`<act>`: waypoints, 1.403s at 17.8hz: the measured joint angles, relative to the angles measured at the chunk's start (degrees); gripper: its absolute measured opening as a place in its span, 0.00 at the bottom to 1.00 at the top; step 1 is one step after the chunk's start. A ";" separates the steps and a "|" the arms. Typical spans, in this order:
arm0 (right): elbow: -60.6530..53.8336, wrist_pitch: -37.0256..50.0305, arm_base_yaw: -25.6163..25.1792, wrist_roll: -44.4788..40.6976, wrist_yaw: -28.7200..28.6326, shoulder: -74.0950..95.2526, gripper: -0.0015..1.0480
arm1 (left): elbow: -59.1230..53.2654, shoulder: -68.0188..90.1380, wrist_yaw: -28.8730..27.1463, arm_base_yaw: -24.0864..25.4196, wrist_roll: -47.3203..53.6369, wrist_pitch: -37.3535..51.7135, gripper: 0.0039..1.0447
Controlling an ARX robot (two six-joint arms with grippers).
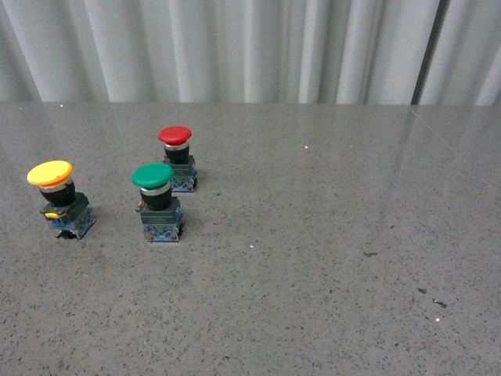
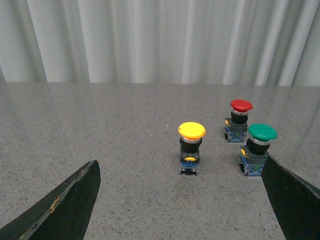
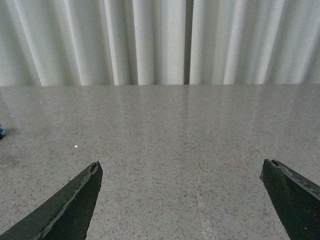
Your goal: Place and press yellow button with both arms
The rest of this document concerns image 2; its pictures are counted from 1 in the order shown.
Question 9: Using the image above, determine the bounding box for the white pleated curtain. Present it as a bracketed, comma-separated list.
[0, 0, 320, 87]

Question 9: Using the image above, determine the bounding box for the red mushroom push button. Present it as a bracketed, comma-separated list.
[224, 99, 253, 143]

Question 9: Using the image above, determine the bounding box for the yellow mushroom push button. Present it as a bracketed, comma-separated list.
[178, 121, 206, 175]

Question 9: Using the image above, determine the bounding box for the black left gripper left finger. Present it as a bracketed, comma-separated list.
[0, 160, 101, 240]

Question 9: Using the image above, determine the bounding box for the green mushroom push button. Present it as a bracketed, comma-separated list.
[239, 123, 278, 177]

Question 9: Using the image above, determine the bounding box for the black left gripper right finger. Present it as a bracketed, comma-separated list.
[261, 156, 320, 240]

